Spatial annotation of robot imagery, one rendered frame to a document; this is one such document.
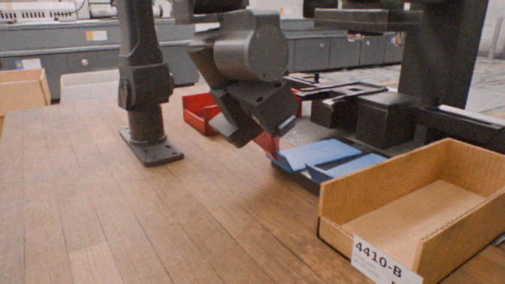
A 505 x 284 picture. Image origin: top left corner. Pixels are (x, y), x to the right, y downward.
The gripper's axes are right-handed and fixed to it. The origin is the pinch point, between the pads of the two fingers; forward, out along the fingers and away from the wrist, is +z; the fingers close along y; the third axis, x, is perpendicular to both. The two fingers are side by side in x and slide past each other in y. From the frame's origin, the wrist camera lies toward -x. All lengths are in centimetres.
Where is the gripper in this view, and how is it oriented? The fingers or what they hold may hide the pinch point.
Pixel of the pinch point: (273, 153)
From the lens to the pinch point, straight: 51.1
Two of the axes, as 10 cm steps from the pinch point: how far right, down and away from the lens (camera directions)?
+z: 4.3, 7.0, 5.7
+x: -5.0, -3.4, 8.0
